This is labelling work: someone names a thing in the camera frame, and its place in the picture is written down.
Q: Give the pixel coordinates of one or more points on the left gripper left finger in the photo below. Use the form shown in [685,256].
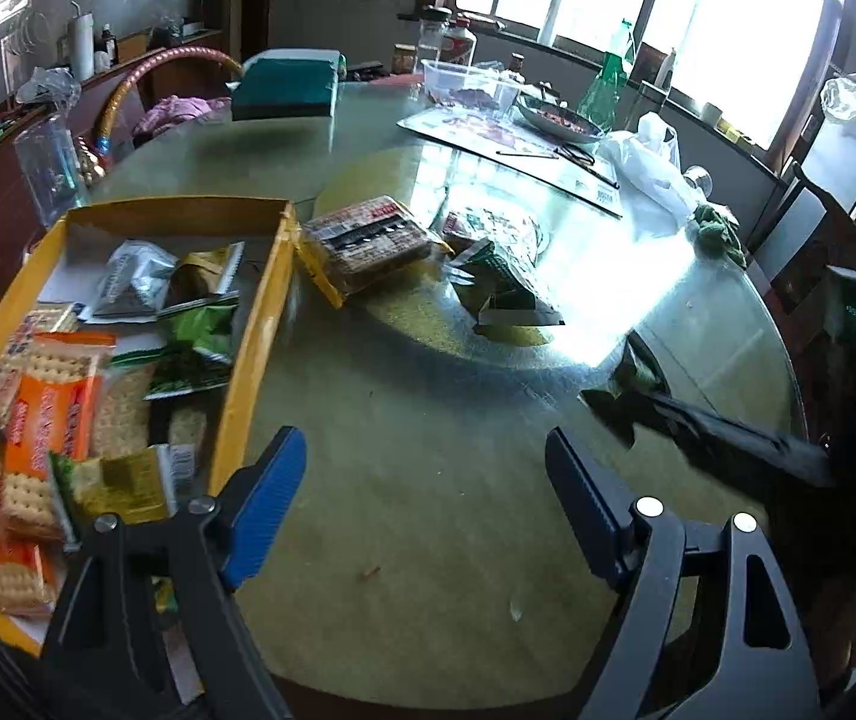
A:
[104,654]

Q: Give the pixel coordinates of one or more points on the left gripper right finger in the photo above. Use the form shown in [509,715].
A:
[703,626]

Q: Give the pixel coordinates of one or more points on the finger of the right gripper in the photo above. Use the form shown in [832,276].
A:
[639,368]
[622,411]

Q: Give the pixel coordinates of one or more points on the dark green snack packet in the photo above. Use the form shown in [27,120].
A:
[500,288]

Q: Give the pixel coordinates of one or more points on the round scallion cracker pack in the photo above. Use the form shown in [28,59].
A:
[514,230]

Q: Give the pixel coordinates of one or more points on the round cracker green pack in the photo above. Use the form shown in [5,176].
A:
[121,418]

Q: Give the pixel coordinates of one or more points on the red orange cracker pack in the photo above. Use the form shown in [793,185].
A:
[52,413]

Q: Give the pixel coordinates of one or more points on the blue white cracker pack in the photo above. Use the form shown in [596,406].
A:
[44,317]

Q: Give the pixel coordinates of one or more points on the green pea snack packet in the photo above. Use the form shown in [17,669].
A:
[199,353]

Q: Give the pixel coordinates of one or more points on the yellow brown biscuit pack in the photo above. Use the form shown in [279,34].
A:
[347,250]

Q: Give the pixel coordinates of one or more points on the silver foil snack bag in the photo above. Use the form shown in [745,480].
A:
[134,285]

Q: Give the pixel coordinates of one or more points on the clear green snack sachet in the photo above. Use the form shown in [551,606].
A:
[141,487]

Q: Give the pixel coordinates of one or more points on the green vegetable bundle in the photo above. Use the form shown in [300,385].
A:
[717,233]

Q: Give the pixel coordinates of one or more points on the white plastic bag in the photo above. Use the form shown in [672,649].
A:
[649,158]

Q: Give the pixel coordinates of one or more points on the printed paper mat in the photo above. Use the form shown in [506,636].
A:
[513,146]

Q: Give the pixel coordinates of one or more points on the wooden chair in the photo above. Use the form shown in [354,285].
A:
[795,243]

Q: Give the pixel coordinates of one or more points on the metal dish with food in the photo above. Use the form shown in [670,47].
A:
[558,122]

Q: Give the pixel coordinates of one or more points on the green plastic bottle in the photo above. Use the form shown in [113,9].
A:
[599,104]

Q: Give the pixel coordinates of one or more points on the clear plastic food container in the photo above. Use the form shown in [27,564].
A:
[453,85]

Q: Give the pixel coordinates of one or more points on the red label bottle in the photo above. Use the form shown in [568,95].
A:
[458,42]

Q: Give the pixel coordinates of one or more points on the yellow cardboard tray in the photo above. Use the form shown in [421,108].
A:
[133,342]

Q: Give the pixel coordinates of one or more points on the glass jar dark lid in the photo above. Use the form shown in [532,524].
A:
[433,24]

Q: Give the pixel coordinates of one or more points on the teal tissue box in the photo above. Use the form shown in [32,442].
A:
[287,83]

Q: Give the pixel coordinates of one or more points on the clear plastic cup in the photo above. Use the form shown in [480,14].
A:
[47,157]

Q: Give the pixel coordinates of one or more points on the pink cloth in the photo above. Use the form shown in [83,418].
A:
[173,111]

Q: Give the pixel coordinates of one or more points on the white thermos bottle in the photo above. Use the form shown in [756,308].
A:
[80,45]

